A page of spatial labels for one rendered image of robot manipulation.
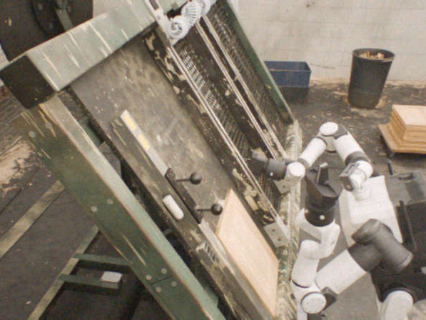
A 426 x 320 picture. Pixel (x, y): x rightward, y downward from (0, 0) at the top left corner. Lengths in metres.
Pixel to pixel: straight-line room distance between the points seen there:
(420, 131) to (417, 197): 3.31
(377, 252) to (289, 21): 5.61
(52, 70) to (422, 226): 1.23
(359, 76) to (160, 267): 5.09
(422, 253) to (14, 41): 1.63
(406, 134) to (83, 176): 4.07
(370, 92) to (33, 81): 5.36
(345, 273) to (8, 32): 1.43
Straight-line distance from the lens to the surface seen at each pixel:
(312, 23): 6.93
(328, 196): 1.24
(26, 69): 1.10
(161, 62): 1.80
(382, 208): 1.64
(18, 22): 1.96
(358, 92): 6.17
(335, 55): 7.10
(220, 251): 1.54
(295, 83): 6.06
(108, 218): 1.21
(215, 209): 1.36
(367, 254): 1.53
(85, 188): 1.19
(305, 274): 1.49
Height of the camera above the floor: 2.23
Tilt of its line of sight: 29 degrees down
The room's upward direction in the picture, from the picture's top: 3 degrees clockwise
